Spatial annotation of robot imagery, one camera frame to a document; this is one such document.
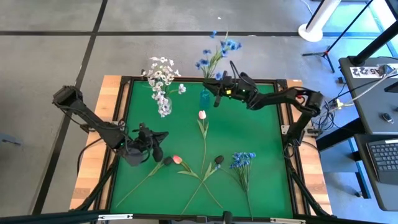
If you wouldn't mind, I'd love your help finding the black tripod stand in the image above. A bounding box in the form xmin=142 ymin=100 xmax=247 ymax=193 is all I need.
xmin=302 ymin=0 xmax=376 ymax=74

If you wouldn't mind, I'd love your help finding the black gantry leg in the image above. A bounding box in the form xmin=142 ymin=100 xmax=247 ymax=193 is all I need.
xmin=71 ymin=152 xmax=121 ymax=212
xmin=285 ymin=152 xmax=331 ymax=217

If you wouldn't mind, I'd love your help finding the small grey device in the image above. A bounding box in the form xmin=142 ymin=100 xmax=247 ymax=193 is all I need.
xmin=377 ymin=63 xmax=395 ymax=76

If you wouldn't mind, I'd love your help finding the pink tulip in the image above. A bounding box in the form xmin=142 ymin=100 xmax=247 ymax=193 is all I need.
xmin=197 ymin=110 xmax=210 ymax=174

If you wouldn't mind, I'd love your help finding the teal glass vase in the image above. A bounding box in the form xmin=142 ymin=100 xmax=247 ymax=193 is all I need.
xmin=199 ymin=88 xmax=212 ymax=110

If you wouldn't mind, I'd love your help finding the orange-pink tulip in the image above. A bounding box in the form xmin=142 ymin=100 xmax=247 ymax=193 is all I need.
xmin=172 ymin=154 xmax=223 ymax=208

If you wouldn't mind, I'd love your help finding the green table mat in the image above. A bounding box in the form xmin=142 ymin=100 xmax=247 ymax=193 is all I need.
xmin=110 ymin=79 xmax=295 ymax=218

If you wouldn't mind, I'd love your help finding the white paper label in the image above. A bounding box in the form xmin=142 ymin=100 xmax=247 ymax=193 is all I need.
xmin=349 ymin=65 xmax=382 ymax=78

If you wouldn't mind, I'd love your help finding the black tulip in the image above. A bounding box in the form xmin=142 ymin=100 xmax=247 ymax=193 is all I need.
xmin=180 ymin=154 xmax=225 ymax=215
xmin=116 ymin=156 xmax=174 ymax=208

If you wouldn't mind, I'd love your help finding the clear glass vase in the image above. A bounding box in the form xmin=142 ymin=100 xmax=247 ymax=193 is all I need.
xmin=161 ymin=96 xmax=174 ymax=114

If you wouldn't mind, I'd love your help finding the blue flower spray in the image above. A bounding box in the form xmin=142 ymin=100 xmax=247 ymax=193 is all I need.
xmin=228 ymin=151 xmax=257 ymax=220
xmin=195 ymin=49 xmax=218 ymax=80
xmin=205 ymin=30 xmax=243 ymax=80

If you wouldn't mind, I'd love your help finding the black cable bundle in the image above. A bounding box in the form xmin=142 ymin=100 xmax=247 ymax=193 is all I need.
xmin=312 ymin=99 xmax=340 ymax=131

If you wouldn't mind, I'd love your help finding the black aluminium table frame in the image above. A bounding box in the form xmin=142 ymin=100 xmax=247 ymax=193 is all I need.
xmin=105 ymin=75 xmax=300 ymax=219

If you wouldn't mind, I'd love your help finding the white flower spray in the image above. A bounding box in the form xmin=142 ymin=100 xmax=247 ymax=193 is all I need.
xmin=141 ymin=55 xmax=187 ymax=118

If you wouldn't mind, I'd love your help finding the silver metal bracket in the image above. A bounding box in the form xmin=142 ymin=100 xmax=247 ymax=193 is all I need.
xmin=269 ymin=217 xmax=307 ymax=224
xmin=97 ymin=213 xmax=134 ymax=222

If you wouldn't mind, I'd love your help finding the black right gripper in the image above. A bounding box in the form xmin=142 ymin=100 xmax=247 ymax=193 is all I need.
xmin=202 ymin=72 xmax=259 ymax=110

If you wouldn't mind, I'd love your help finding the black desk foot bar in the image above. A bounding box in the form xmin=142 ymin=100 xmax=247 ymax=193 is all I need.
xmin=315 ymin=117 xmax=358 ymax=152

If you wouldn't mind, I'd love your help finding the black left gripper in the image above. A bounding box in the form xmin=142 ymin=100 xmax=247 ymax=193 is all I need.
xmin=132 ymin=122 xmax=170 ymax=164

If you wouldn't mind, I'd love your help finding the black diagonal pole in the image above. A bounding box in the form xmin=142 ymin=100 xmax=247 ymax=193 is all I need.
xmin=348 ymin=21 xmax=398 ymax=67

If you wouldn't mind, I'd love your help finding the white post with round base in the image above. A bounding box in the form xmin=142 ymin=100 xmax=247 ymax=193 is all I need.
xmin=297 ymin=0 xmax=342 ymax=43

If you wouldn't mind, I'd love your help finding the grey floor object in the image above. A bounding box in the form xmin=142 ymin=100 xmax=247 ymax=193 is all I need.
xmin=0 ymin=133 xmax=23 ymax=147

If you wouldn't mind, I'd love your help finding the white cable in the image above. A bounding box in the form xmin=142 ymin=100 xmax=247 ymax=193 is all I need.
xmin=335 ymin=68 xmax=398 ymax=108

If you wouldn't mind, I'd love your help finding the black keyboard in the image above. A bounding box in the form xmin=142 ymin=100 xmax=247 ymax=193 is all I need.
xmin=366 ymin=139 xmax=398 ymax=185

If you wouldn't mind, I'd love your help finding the dark grey desk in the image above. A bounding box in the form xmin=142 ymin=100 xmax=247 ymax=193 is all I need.
xmin=354 ymin=133 xmax=398 ymax=212

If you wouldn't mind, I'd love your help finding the dark metal bar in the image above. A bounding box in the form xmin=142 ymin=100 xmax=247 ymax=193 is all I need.
xmin=0 ymin=210 xmax=110 ymax=224

